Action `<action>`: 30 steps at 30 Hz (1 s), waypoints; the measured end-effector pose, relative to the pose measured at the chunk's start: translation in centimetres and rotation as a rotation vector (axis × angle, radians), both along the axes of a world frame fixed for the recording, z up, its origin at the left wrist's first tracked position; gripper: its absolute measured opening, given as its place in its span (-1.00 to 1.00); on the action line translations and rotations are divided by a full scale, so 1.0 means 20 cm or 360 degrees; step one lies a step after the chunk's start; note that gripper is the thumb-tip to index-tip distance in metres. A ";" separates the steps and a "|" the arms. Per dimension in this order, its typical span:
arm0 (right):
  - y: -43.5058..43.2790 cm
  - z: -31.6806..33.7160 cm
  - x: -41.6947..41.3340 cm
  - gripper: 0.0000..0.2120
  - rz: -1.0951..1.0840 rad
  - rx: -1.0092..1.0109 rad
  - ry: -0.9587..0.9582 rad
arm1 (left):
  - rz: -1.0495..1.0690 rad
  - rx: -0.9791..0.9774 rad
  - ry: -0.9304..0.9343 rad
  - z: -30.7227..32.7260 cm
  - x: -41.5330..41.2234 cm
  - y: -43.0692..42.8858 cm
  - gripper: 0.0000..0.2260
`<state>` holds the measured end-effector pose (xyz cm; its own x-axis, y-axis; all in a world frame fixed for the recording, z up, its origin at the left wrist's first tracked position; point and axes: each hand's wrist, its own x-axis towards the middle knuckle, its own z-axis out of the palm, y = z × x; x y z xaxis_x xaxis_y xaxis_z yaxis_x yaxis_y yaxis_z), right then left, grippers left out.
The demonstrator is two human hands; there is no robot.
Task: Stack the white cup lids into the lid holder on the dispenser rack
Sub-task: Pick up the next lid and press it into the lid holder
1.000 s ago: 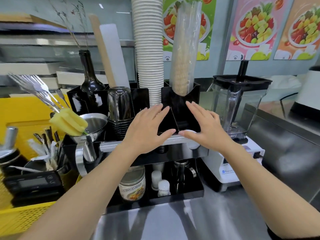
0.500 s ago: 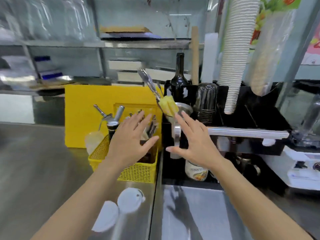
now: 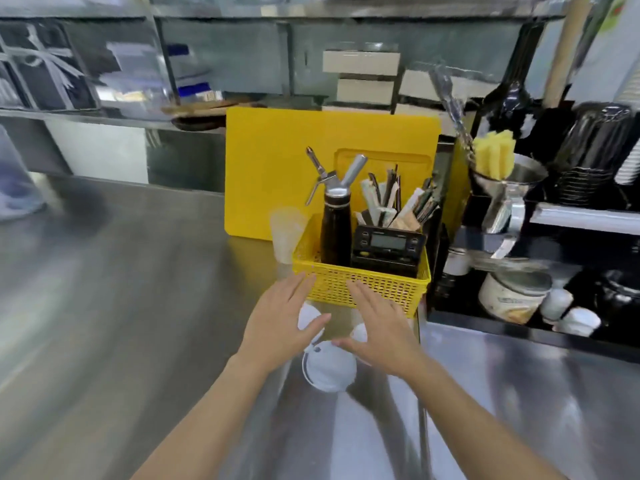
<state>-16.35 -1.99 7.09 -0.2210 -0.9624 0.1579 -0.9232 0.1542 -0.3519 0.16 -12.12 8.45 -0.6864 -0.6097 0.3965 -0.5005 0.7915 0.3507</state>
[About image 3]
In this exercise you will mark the person's left hand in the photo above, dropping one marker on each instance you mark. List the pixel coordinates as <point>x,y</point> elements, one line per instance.
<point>277,324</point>

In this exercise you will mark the person's right hand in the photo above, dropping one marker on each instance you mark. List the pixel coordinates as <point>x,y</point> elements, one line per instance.
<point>387,339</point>

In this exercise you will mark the person's left thumb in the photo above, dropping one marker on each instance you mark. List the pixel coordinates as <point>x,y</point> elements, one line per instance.
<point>316,325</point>

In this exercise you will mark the person's right thumb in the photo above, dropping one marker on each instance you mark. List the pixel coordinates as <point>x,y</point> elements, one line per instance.
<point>350,343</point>

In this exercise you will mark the person's left forearm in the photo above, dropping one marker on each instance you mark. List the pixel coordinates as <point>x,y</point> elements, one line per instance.
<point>200,424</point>

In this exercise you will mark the person's right forearm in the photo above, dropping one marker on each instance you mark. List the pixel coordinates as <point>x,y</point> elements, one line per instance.
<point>475,424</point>

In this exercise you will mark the small white cup lid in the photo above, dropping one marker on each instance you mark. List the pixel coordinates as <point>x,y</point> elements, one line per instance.
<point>306,319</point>
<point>359,333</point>

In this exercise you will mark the large white cup lid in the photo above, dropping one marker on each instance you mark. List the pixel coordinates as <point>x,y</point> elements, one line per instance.
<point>327,369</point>

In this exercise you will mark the yellow plastic mesh basket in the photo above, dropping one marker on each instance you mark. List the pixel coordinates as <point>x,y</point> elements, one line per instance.
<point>385,287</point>

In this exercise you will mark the translucent plastic cup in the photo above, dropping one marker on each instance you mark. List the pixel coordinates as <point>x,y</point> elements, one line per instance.
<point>286,234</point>

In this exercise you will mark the black digital scale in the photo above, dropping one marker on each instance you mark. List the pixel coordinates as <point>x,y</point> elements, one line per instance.
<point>387,244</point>

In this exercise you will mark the black whipped cream siphon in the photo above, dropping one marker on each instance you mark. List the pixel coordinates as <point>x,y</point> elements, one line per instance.
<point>336,219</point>

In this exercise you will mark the black bottle with white label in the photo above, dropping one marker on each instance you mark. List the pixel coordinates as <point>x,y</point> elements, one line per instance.
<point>454,272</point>

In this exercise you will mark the bundle of wrapped straws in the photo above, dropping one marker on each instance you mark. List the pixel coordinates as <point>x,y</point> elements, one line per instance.
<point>392,202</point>

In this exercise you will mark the large yellow cutting board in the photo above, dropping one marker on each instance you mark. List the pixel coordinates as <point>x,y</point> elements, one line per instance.
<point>270,169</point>

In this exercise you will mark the white round tub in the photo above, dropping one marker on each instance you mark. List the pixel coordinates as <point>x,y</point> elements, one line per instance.
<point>515,297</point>

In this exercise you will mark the small white ceramic cup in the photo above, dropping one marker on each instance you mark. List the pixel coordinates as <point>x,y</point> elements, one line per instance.
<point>556,302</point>
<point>580,320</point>

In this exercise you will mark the steel funnel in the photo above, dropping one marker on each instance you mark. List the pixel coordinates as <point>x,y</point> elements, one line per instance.
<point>520,182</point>

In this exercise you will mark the dark bowl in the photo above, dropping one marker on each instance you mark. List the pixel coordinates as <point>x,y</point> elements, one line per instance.
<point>197,123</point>

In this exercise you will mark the yellow sponge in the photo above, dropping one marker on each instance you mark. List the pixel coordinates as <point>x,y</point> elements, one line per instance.
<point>494,153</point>

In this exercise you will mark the white flat box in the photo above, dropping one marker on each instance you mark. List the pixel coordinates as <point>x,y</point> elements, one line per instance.
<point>366,91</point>
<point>425,84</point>
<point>361,62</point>

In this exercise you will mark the wooden tray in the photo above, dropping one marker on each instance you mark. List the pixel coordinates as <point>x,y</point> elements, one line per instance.
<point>210,107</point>

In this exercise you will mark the black storage rack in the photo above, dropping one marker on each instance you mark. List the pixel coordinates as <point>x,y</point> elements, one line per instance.
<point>575,229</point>

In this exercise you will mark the plastic wrapped utensil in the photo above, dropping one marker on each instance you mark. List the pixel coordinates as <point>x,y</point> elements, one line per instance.
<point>452,107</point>

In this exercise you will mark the dark glass bottle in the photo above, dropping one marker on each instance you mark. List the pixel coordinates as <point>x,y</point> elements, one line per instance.
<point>510,104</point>

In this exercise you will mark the clear plastic containers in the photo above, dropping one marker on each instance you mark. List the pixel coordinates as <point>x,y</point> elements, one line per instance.
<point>135,79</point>

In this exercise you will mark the stack of black cups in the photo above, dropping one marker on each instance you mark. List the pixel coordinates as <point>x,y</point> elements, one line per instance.
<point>592,149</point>

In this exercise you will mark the steel shelf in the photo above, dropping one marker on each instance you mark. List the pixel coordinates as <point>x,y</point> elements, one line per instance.
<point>250,9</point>

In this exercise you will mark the stack of white paper cups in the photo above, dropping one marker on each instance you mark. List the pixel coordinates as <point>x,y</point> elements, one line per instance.
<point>631,144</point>

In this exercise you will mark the wooden pole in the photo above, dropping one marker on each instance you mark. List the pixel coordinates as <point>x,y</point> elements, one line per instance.
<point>565,49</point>

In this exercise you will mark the black box with white ribbon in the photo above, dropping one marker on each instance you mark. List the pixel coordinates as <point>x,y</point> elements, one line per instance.
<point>42,64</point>

